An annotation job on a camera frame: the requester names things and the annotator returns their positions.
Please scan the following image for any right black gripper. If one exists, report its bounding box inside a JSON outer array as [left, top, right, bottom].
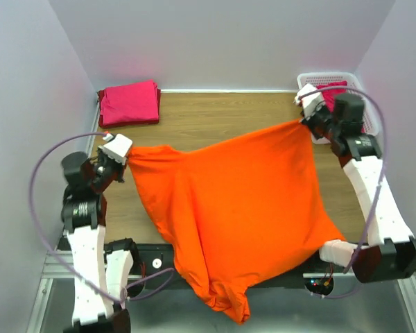
[[301, 100, 342, 142]]

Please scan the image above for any orange t shirt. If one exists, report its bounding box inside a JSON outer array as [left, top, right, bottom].
[[128, 120, 343, 324]]

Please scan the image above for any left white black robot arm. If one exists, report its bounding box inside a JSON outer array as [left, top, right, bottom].
[[61, 147, 141, 332]]

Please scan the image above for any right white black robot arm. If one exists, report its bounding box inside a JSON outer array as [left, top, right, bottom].
[[295, 90, 416, 283]]

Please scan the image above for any crumpled pink t shirt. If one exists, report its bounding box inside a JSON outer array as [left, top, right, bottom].
[[315, 80, 347, 112]]

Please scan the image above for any pink plastic basket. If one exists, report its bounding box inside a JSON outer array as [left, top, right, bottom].
[[297, 71, 379, 136]]

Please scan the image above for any folded pink t shirt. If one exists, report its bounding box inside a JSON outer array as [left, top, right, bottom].
[[101, 80, 161, 125]]

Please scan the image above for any folded dark red t shirt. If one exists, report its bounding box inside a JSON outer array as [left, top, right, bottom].
[[97, 90, 159, 129]]

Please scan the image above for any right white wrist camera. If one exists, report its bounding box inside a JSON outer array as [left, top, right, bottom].
[[293, 83, 325, 118]]

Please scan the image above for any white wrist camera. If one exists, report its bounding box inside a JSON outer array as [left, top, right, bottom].
[[293, 83, 325, 118], [98, 132, 133, 165]]

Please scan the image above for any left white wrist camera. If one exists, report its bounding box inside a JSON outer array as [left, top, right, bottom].
[[98, 132, 133, 165]]

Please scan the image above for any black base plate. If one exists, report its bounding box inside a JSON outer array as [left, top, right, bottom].
[[55, 243, 333, 291]]

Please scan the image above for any aluminium frame rail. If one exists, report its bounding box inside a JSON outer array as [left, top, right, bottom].
[[28, 92, 416, 332]]

